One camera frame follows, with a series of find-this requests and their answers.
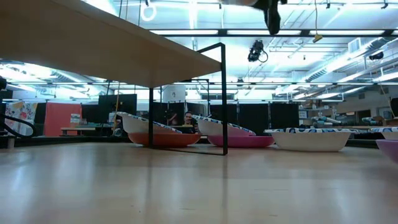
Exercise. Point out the wooden bench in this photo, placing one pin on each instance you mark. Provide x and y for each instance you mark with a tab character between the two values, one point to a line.
77	128

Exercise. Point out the black partition wall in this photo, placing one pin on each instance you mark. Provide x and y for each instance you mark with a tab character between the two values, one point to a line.
255	118

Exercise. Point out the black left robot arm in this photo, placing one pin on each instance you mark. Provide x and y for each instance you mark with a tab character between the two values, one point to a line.
2	83

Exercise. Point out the black overhead frame beam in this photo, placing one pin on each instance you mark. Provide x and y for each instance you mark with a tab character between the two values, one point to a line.
264	35

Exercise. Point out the black hanging overhead camera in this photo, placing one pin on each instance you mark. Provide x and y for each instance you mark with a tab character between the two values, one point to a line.
256	51

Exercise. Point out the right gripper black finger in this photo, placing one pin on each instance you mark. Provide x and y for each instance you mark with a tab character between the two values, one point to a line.
273	18

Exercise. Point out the wooden shelf with black frame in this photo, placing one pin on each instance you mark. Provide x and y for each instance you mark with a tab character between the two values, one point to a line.
93	40

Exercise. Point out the white column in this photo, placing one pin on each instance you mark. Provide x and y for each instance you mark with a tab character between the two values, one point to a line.
174	93

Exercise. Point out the black screen panel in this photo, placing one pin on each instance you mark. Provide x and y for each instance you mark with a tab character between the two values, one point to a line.
124	104

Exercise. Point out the magenta pink plastic plate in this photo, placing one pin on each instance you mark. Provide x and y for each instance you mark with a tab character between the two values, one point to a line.
248	142

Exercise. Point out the light pink plastic plate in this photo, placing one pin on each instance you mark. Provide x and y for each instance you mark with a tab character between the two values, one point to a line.
390	149

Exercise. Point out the orange plastic plate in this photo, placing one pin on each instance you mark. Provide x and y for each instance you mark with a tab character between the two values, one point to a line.
168	140

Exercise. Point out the white patterned bowl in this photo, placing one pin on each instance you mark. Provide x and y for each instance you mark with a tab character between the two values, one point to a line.
311	143

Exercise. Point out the person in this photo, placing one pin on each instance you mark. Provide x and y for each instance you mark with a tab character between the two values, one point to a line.
188	119

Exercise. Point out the colourful patterned cloth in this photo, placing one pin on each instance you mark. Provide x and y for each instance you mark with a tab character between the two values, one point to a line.
20	115

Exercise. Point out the red partition panel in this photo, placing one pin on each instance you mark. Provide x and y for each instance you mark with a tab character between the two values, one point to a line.
59	119

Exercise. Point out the black table edge frame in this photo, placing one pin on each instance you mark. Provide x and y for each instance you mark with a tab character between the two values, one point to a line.
62	140

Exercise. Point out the blue patterned paper plate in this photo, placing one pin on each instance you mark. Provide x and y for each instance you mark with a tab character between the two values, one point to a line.
136	126
214	129
390	135

